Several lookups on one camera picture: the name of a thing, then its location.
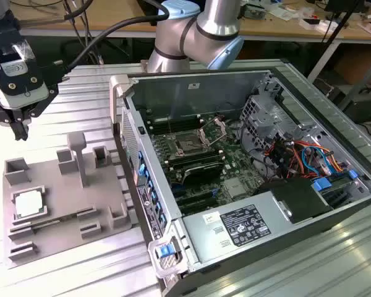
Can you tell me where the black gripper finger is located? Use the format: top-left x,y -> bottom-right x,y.
11,88 -> 60,142

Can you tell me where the silver CPU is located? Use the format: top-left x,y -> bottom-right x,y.
14,189 -> 48,217

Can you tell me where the black RAM slot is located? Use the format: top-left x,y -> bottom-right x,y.
168,153 -> 224,170
148,121 -> 205,134
147,114 -> 202,126
165,147 -> 220,161

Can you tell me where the CPU socket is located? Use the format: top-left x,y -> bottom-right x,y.
174,132 -> 202,154

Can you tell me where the black expansion slot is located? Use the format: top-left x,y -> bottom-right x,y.
174,189 -> 216,205
177,197 -> 220,215

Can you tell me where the grey parts rack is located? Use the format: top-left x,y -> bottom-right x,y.
2,131 -> 134,269

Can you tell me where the wooden desk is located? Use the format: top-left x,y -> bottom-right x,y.
11,0 -> 371,44

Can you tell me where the green RAM stick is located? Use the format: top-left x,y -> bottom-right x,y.
32,213 -> 81,231

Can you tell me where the metal socket cover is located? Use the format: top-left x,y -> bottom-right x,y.
197,119 -> 228,149

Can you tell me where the black graphics card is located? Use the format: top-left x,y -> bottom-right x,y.
182,162 -> 223,186

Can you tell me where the open grey PC case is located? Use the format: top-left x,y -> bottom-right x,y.
109,58 -> 371,297

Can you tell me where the blue case latch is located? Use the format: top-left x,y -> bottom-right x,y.
159,244 -> 176,257

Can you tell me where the green motherboard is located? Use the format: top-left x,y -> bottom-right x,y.
142,111 -> 267,217

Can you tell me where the silver chipset heatsink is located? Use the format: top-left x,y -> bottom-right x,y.
224,179 -> 247,197

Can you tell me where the silver power supply with label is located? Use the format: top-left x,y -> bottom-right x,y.
182,190 -> 293,264

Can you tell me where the metal disk bay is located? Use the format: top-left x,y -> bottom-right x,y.
239,94 -> 301,155

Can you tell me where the white box on desk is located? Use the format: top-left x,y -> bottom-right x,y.
299,17 -> 328,32

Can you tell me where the blue disk carrier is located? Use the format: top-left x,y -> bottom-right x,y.
312,170 -> 359,208

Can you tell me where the brown cardboard box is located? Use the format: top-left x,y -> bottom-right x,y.
333,46 -> 371,90

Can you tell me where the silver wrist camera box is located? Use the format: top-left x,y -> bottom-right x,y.
0,43 -> 50,110

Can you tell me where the thick black camera cable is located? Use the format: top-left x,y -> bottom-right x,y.
51,0 -> 171,90

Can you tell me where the black wrist mount with tape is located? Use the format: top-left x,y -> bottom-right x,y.
0,11 -> 36,74

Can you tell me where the orange red wire bundle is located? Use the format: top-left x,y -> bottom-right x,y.
264,139 -> 349,182

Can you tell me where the blue wire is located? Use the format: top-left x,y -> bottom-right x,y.
300,144 -> 332,178

